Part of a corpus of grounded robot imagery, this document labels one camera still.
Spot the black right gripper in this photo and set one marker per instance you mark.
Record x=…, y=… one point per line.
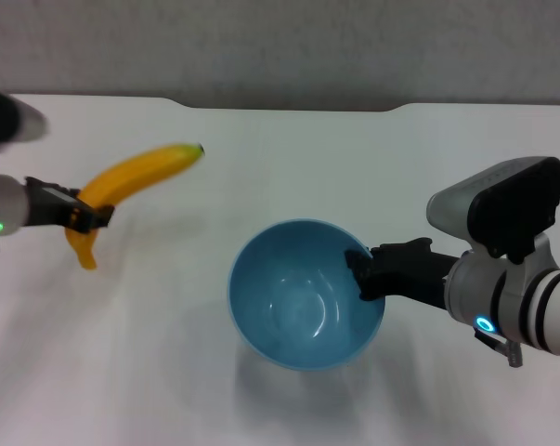
x=409, y=269

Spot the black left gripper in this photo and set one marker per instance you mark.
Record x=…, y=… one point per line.
x=47, y=206

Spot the yellow plastic banana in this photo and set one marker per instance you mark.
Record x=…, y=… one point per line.
x=140, y=172

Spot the blue plastic bowl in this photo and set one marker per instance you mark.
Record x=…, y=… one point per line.
x=298, y=316

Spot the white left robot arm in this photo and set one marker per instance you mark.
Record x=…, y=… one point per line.
x=5, y=204

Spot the white table cover cloth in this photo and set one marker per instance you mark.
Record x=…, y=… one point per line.
x=261, y=162

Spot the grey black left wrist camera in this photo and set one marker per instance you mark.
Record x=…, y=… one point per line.
x=5, y=121

